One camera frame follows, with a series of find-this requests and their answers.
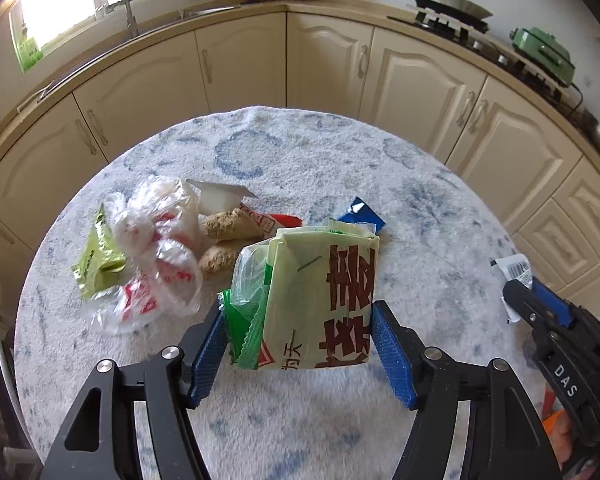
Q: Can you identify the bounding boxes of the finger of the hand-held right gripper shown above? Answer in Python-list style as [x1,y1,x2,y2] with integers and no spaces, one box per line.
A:
[532,277,583,331]
[500,282,548,333]

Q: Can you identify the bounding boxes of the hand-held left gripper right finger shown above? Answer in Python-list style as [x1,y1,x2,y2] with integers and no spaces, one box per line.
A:
[371,300,566,480]

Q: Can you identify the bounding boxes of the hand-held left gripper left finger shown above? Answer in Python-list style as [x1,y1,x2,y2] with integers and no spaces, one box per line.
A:
[40,302,231,480]

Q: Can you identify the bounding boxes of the white barcode label wrapper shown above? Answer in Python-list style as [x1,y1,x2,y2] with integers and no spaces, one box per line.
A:
[490,255,535,324]

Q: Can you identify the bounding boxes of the large light green bag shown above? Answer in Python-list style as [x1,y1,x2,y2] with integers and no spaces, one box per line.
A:
[230,220,382,372]

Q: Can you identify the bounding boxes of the clear red-print plastic bag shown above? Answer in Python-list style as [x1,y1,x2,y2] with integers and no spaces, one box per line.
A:
[92,176,204,337]

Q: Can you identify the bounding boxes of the red-white wrapper with bread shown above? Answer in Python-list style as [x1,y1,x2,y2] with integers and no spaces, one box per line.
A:
[199,206,304,275]

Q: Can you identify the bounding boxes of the small green snack packet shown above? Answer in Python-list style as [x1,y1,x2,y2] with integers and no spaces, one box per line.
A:
[71,204,129,302]

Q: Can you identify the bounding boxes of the blue snack packet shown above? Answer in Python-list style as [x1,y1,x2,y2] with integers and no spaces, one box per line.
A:
[337,196,386,234]

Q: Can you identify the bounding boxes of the round table with floral cloth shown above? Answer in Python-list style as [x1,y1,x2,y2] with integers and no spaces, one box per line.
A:
[12,105,546,480]

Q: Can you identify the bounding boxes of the green electric cooker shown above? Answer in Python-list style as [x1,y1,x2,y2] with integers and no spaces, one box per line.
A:
[510,27,577,86]

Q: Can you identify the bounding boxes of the black gas hob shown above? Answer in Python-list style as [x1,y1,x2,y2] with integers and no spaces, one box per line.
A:
[387,10,563,103]

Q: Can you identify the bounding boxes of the cream lower cabinets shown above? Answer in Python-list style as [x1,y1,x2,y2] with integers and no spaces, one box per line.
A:
[0,10,600,311]

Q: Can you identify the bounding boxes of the shallow metal wok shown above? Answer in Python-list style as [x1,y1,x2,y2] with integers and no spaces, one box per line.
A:
[432,0,495,20]

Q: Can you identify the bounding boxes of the metal faucet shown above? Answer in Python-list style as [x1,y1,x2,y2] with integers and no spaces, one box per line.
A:
[94,0,140,38]

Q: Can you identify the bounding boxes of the green dish soap bottle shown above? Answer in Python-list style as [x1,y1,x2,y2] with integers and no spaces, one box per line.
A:
[10,20,45,73]

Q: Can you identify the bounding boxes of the beige countertop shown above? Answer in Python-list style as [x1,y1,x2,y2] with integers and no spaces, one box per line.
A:
[0,0,600,191]

